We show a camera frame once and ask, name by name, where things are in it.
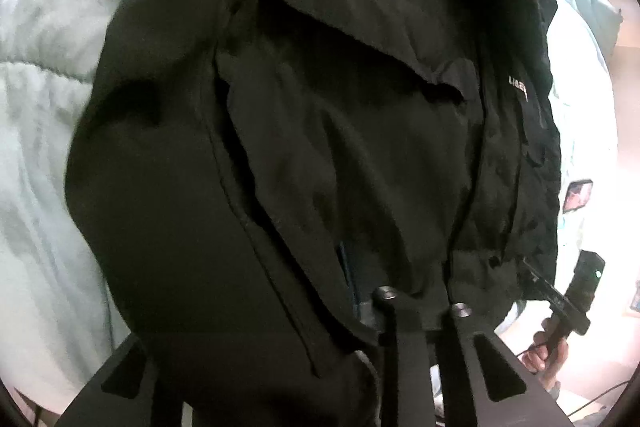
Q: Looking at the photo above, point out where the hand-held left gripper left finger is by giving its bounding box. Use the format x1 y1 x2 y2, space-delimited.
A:
55 242 434 427

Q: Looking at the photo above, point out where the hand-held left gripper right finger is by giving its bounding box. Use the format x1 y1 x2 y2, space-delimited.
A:
439 303 576 427

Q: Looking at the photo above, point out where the black hooded jacket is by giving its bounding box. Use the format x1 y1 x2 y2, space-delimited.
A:
65 0 563 427

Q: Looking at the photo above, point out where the person's right hand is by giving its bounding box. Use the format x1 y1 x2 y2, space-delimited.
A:
521 317 571 390

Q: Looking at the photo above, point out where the smartphone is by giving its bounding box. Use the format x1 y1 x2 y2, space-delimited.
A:
564 179 594 212

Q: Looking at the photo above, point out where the light blue pillow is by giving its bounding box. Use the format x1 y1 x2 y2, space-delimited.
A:
542 0 626 52

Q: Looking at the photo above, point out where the light blue quilt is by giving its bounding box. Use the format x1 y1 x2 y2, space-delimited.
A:
0 0 621 413

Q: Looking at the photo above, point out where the black cable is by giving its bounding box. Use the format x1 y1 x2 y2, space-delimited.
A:
570 379 628 414

